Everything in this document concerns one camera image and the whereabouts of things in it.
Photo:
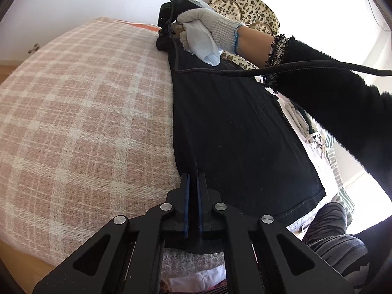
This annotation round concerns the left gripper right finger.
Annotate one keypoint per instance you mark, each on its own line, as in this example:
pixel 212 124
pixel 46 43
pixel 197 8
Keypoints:
pixel 210 222

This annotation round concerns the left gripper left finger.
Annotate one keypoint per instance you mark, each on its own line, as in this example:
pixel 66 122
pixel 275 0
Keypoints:
pixel 176 208

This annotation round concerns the black garment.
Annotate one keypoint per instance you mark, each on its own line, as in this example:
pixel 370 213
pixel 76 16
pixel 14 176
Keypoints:
pixel 234 132

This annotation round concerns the right forearm black fuzzy sleeve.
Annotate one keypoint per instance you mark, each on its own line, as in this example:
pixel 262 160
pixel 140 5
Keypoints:
pixel 357 115

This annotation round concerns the pile of light clothes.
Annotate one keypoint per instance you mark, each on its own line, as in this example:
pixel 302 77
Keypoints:
pixel 312 135

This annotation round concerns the right hand in white glove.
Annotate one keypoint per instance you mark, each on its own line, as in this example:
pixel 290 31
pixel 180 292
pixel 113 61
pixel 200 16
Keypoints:
pixel 206 34

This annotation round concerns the orange bed sheet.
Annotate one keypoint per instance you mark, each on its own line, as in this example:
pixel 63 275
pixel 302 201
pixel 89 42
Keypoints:
pixel 149 27

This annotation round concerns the leopard print cushion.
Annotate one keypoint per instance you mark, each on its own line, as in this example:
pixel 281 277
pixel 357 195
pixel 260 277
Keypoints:
pixel 254 14

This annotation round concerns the grey striped trousers leg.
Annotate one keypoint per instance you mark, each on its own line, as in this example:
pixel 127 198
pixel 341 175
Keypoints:
pixel 327 237

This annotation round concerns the pink plaid bed cover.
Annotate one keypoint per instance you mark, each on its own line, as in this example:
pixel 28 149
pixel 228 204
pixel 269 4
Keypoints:
pixel 86 135

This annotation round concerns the green white striped pillow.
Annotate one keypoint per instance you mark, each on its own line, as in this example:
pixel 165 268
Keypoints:
pixel 341 196

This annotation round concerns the silver door handle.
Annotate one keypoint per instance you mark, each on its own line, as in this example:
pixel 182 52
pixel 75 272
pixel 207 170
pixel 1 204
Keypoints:
pixel 35 48

